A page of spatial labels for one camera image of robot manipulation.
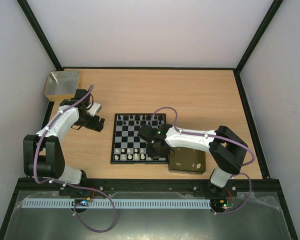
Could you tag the black frame post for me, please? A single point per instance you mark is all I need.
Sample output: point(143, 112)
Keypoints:
point(29, 14)
point(267, 19)

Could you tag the grey slotted cable duct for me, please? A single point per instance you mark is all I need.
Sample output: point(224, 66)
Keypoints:
point(62, 203)

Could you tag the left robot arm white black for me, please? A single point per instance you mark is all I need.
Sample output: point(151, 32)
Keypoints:
point(43, 158)

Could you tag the black frame post right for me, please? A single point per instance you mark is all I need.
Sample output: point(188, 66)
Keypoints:
point(267, 19)

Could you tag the black frame post left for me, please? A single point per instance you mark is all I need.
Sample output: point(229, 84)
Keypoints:
point(29, 14)

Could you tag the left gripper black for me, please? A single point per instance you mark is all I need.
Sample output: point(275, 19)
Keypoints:
point(93, 126)

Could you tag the black and white chessboard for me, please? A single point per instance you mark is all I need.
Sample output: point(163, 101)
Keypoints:
point(127, 147)

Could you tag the gold metal tin tray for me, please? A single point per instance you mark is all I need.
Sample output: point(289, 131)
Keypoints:
point(187, 161)

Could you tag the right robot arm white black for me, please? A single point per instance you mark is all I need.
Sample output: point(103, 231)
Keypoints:
point(227, 149)

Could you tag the black mounting rail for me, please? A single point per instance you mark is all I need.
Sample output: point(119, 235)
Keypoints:
point(196, 188)

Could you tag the gold metal tin lid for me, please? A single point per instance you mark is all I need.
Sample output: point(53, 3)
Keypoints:
point(62, 85)

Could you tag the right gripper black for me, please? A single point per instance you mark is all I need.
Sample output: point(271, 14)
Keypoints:
point(153, 151)

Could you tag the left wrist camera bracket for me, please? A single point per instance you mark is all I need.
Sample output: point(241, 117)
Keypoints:
point(94, 109)

